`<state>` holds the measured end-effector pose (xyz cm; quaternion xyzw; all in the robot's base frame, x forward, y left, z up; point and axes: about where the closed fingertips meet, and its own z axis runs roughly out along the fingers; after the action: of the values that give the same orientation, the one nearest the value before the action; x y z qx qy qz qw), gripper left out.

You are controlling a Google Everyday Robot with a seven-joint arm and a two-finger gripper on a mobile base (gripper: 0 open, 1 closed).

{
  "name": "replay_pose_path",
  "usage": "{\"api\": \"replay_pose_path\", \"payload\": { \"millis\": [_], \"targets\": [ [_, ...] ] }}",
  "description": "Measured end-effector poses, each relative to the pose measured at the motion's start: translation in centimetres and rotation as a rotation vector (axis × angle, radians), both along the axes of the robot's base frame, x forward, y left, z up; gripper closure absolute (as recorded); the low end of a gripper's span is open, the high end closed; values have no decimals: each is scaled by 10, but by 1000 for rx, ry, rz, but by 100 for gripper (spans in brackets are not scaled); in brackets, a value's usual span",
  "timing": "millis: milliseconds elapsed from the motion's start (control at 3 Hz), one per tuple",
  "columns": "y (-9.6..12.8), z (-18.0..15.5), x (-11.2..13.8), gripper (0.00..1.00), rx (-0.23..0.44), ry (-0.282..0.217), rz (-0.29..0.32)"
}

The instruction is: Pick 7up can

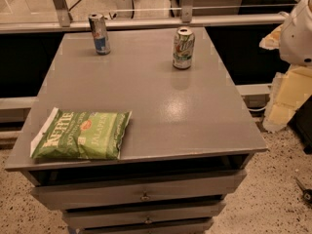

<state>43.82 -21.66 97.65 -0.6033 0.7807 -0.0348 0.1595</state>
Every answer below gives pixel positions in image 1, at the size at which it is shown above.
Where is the green white 7up can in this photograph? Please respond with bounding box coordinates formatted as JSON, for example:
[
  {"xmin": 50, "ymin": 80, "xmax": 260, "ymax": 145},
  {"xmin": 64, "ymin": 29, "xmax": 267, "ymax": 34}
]
[{"xmin": 173, "ymin": 26, "xmax": 195, "ymax": 69}]

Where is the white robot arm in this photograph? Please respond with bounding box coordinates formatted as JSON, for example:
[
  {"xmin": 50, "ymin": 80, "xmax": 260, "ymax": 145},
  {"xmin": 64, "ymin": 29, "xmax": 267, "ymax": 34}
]
[{"xmin": 279, "ymin": 0, "xmax": 312, "ymax": 66}]

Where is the blue silver energy drink can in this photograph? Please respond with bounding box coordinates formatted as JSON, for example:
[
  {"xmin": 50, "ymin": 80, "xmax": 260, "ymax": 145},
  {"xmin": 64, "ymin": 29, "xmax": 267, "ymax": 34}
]
[{"xmin": 89, "ymin": 13, "xmax": 111, "ymax": 55}]

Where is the grey drawer cabinet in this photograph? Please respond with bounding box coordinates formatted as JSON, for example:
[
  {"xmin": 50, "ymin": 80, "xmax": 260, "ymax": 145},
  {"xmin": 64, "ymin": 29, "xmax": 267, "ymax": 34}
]
[{"xmin": 4, "ymin": 26, "xmax": 269, "ymax": 234}]

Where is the green jalapeno chips bag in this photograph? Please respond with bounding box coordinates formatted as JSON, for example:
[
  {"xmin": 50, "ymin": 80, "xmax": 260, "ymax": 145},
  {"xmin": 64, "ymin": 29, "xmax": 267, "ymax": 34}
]
[{"xmin": 30, "ymin": 107, "xmax": 132, "ymax": 160}]

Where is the grey metal railing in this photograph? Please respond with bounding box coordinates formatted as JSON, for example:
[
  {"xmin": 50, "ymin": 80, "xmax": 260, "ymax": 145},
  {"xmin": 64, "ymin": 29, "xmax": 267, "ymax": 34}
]
[{"xmin": 0, "ymin": 0, "xmax": 287, "ymax": 34}]

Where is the top grey drawer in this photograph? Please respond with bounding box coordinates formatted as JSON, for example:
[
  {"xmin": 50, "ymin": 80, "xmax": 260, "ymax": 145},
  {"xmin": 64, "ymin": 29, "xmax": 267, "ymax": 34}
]
[{"xmin": 31, "ymin": 170, "xmax": 247, "ymax": 210}]

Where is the grey drawer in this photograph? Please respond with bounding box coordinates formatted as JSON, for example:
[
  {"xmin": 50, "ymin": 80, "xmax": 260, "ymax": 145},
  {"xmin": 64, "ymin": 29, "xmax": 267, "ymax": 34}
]
[
  {"xmin": 79, "ymin": 218, "xmax": 214, "ymax": 234},
  {"xmin": 62, "ymin": 199, "xmax": 225, "ymax": 229},
  {"xmin": 31, "ymin": 170, "xmax": 247, "ymax": 210}
]

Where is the middle grey drawer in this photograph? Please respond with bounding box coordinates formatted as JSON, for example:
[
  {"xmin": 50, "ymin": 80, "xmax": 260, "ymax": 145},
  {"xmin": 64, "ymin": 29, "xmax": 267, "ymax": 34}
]
[{"xmin": 62, "ymin": 199, "xmax": 225, "ymax": 229}]

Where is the bottom grey drawer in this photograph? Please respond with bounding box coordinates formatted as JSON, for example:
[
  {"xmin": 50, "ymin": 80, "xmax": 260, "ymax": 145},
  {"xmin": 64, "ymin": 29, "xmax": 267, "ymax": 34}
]
[{"xmin": 79, "ymin": 218, "xmax": 214, "ymax": 234}]

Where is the black caster wheel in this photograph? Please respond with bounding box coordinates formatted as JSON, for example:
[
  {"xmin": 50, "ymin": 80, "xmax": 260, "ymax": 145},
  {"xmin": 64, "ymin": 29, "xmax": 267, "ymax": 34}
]
[{"xmin": 295, "ymin": 177, "xmax": 312, "ymax": 204}]

